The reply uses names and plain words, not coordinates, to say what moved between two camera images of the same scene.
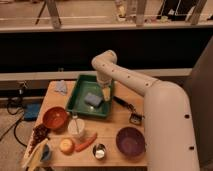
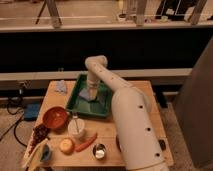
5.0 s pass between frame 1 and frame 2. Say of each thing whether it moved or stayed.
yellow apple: stayed
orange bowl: stayed
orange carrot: stayed
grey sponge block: moved
